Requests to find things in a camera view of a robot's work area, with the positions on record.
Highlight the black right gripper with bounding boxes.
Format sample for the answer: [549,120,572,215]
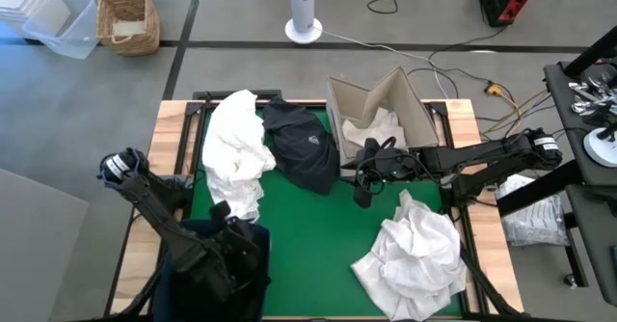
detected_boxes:
[353,137,420,209]

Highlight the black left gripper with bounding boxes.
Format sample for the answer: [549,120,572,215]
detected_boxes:
[209,200,264,270]

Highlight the white smooth cloth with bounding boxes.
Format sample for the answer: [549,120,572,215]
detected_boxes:
[340,107,409,150]

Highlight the white lace knit garment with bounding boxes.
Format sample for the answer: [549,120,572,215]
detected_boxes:
[201,89,278,223]

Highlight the dark grey logo garment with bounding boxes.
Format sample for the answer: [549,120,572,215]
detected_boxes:
[262,96,341,197]

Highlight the black garment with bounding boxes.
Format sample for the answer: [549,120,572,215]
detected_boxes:
[171,229,271,322]

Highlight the large white cloth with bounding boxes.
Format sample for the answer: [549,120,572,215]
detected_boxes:
[350,189,469,322]

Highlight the navy white striped fabric bin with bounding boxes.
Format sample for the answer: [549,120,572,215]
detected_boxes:
[152,218,272,322]

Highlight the beige fabric storage box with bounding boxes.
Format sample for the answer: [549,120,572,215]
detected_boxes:
[326,66,441,168]

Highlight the green table mat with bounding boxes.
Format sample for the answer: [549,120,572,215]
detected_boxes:
[190,107,464,318]

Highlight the black stand beam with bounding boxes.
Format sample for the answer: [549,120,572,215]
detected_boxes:
[496,160,597,218]

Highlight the clear plastic bag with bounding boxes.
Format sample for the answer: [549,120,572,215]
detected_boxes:
[495,173,571,248]

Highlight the wicker basket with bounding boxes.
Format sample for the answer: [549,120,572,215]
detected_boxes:
[95,0,161,57]

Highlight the black side cart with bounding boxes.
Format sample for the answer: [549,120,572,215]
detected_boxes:
[543,60,617,309]

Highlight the white paper sheet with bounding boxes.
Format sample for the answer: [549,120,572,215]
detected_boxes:
[111,19,147,38]

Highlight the shiny metal cutlery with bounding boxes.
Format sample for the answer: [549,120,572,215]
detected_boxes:
[567,73,617,117]

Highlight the clear plastic bin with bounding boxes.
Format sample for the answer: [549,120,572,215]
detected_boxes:
[21,0,100,61]

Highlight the white round lamp base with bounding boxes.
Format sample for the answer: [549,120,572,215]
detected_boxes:
[582,126,617,169]

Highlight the black slanted pole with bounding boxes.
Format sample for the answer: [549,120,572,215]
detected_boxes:
[563,25,617,78]

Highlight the black table frame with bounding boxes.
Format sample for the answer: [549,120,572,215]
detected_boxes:
[103,89,531,322]

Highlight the white fan cable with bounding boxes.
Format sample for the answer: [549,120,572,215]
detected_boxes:
[320,29,450,99]

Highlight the black floor cable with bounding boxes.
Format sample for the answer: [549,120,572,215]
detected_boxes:
[428,25,510,61]

